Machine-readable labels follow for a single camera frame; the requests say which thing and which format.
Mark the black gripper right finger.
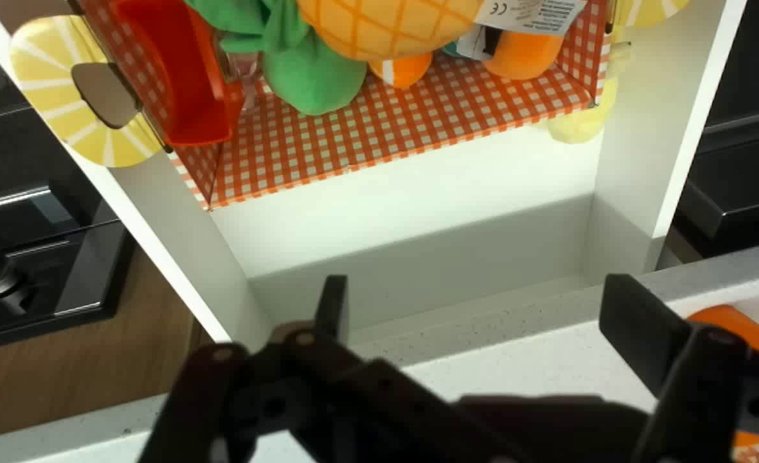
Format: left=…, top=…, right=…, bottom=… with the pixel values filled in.
left=598, top=272, right=759, bottom=463

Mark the green pear plush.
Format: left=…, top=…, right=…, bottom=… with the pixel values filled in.
left=260, top=28, right=370, bottom=119

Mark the yellow citrus slice toy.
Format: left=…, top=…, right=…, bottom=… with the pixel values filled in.
left=9, top=14, right=168, bottom=169

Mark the black oven knob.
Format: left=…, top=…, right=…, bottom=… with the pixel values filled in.
left=0, top=248, right=37, bottom=319

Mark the pale yellow banana plush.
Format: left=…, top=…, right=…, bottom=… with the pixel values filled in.
left=546, top=50, right=620, bottom=148

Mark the yellow pineapple plush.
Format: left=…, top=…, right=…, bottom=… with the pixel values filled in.
left=184, top=0, right=590, bottom=64

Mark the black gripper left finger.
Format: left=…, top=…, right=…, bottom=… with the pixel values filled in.
left=136, top=272, right=374, bottom=463

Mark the orange fruit plush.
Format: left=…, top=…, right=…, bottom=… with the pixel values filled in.
left=368, top=51, right=438, bottom=94
left=485, top=28, right=567, bottom=86

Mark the red fries holder toy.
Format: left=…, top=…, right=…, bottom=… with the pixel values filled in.
left=105, top=0, right=245, bottom=149

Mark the black built-in oven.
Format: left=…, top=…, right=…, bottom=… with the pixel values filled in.
left=0, top=24, right=140, bottom=356

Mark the orange checkered basket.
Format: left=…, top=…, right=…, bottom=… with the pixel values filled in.
left=78, top=0, right=613, bottom=212

